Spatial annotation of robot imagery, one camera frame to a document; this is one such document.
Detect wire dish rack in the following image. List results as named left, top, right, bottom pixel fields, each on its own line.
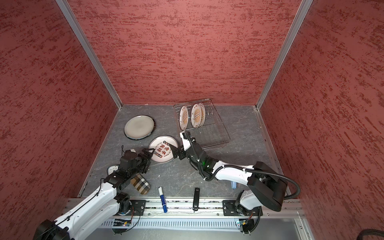
left=173, top=99, right=230, bottom=151

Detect light blue small bottle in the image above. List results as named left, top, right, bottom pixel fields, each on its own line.
left=231, top=181, right=237, bottom=189

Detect red patterned plate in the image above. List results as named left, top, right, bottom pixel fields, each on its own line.
left=149, top=136, right=179, bottom=164

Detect left corner aluminium post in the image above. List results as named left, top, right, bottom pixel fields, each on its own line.
left=56, top=0, right=123, bottom=110

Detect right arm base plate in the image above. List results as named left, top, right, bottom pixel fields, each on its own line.
left=222, top=200, right=260, bottom=217

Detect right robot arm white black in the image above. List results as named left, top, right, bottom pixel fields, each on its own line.
left=168, top=142, right=301, bottom=216

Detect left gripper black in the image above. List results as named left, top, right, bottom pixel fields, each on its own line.
left=129, top=148, right=156, bottom=178

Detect aluminium front rail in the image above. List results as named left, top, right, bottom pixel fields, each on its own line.
left=61, top=196, right=305, bottom=220

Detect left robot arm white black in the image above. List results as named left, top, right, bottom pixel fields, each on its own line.
left=33, top=149, right=155, bottom=240

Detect plaid glasses case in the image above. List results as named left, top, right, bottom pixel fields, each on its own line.
left=130, top=174, right=151, bottom=195

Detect orange striped front plate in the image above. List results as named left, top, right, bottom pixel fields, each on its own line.
left=179, top=106, right=189, bottom=131

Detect plain cream white plate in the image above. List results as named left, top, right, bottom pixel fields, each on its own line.
left=124, top=115, right=156, bottom=140

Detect right corner aluminium post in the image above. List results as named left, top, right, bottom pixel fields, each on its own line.
left=256, top=0, right=313, bottom=111

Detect orange striped plate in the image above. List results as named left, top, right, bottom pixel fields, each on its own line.
left=179, top=106, right=189, bottom=131
left=199, top=103, right=206, bottom=127
left=191, top=104, right=202, bottom=128

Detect right circuit board with wires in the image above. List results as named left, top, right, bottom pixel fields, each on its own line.
left=237, top=219, right=255, bottom=235

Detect black remote stick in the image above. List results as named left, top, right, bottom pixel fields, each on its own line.
left=192, top=188, right=200, bottom=212

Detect dark striped rim plate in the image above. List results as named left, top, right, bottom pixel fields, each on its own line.
left=124, top=115, right=157, bottom=141

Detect black corrugated cable hose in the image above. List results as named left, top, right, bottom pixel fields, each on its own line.
left=206, top=164, right=301, bottom=201

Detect blue white marker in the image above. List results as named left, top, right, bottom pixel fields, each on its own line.
left=158, top=187, right=168, bottom=213

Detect green alarm clock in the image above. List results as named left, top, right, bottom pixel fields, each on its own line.
left=107, top=165, right=119, bottom=176

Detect circuit board with wires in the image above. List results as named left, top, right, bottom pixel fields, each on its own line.
left=111, top=219, right=132, bottom=235
left=237, top=219, right=255, bottom=235

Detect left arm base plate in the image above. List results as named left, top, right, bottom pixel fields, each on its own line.
left=117, top=200, right=147, bottom=216

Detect corner aluminium post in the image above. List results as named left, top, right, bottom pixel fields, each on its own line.
left=256, top=0, right=313, bottom=111
left=56, top=0, right=123, bottom=110

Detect left circuit board with wires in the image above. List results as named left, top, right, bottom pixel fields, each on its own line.
left=111, top=219, right=132, bottom=235

